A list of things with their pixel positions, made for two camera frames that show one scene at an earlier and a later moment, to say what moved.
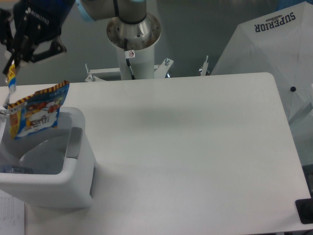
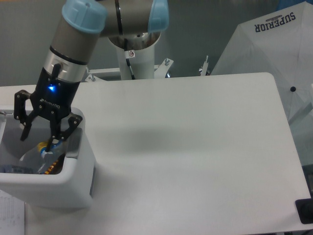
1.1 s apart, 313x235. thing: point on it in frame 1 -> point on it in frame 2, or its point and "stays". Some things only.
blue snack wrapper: [36, 113] -> [42, 147]
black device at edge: [304, 208] stays
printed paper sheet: [12, 215] stays
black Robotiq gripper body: [39, 21] -> [53, 97]
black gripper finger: [7, 37] -> [21, 113]
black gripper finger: [56, 47] -> [57, 133]
